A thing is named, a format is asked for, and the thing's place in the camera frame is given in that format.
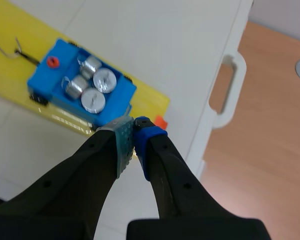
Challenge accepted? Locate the bent metal wire hook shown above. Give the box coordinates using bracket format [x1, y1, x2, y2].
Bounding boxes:
[0, 36, 24, 60]

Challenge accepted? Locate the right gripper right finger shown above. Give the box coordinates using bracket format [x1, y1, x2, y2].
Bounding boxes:
[127, 115, 272, 240]

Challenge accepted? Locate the white tray with handle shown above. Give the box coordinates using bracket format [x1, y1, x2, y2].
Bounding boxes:
[0, 0, 255, 240]

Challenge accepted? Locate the silver metal weight with hook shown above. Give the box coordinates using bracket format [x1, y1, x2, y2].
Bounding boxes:
[77, 55, 103, 78]
[92, 67, 117, 94]
[80, 87, 107, 114]
[61, 74, 90, 101]

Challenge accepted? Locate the yellow ramp board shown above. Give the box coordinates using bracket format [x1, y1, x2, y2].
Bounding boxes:
[0, 0, 171, 138]

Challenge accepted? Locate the blue toy cart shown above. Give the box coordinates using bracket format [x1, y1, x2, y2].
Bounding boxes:
[26, 37, 138, 127]

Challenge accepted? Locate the small orange block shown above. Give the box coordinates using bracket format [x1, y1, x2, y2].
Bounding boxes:
[155, 115, 169, 131]

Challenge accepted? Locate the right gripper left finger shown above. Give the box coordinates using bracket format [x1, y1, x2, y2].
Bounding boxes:
[0, 115, 136, 240]

